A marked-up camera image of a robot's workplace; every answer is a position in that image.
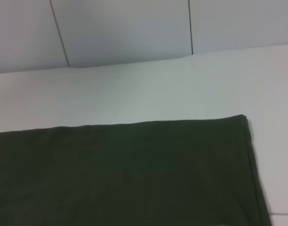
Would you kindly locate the dark green shirt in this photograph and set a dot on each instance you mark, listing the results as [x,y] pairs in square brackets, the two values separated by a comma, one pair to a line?
[134,176]

